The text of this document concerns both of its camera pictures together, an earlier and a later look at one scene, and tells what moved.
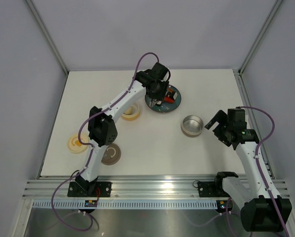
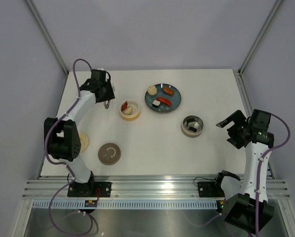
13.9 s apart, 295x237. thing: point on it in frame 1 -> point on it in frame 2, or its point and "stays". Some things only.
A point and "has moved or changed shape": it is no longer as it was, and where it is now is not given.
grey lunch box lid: x=111 y=155 stays
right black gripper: x=221 y=117 -> x=237 y=117
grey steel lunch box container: x=191 y=126 stays
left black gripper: x=160 y=96 -> x=110 y=95
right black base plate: x=212 y=189 stays
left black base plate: x=99 y=189 stays
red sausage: x=168 y=99 has moved or changed shape
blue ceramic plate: x=166 y=107 stays
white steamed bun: x=129 y=111 stays
